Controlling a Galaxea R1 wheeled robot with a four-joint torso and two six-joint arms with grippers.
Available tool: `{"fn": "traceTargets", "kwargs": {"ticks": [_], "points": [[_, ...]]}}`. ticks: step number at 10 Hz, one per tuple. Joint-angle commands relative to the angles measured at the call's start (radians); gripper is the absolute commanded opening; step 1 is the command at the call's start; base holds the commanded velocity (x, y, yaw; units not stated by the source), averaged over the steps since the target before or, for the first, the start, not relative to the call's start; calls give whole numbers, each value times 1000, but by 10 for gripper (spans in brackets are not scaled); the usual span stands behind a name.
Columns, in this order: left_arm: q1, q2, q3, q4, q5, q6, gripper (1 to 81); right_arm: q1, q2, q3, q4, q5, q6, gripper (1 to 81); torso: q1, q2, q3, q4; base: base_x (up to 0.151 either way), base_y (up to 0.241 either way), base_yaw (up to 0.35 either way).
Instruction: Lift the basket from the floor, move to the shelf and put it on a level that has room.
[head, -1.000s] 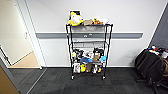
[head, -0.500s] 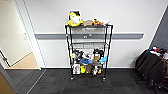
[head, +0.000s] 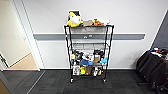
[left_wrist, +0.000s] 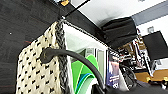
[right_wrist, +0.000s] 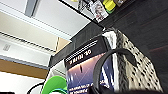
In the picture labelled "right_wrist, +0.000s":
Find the green white round pack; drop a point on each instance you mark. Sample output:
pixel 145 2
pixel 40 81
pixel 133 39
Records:
pixel 55 85

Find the long grey wall rail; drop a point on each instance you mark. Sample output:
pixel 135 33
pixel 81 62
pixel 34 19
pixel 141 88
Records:
pixel 32 6

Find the tall brown box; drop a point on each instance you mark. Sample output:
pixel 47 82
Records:
pixel 119 2

